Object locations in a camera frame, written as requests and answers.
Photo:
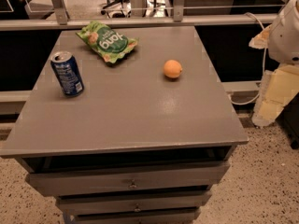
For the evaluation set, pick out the blue pepsi can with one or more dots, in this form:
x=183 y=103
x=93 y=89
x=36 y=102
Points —
x=65 y=68

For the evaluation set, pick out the green chip bag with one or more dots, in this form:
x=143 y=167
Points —
x=110 y=45

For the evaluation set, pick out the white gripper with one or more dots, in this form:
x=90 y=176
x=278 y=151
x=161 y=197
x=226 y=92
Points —
x=285 y=36

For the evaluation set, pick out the orange fruit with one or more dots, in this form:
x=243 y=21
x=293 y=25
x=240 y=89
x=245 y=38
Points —
x=172 y=69

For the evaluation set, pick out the middle grey drawer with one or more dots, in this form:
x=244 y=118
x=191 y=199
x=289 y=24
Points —
x=134 y=202

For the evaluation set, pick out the grey drawer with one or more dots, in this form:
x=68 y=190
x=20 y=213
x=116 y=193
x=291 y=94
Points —
x=134 y=202
x=144 y=217
x=127 y=179

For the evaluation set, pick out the grey drawer cabinet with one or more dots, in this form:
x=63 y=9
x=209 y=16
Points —
x=130 y=114

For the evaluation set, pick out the top grey drawer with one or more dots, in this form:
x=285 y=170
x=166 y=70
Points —
x=127 y=179

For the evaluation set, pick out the grey metal railing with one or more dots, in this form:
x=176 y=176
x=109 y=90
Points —
x=17 y=15

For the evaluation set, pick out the bottom grey drawer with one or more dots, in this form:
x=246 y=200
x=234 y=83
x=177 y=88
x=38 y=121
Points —
x=144 y=217

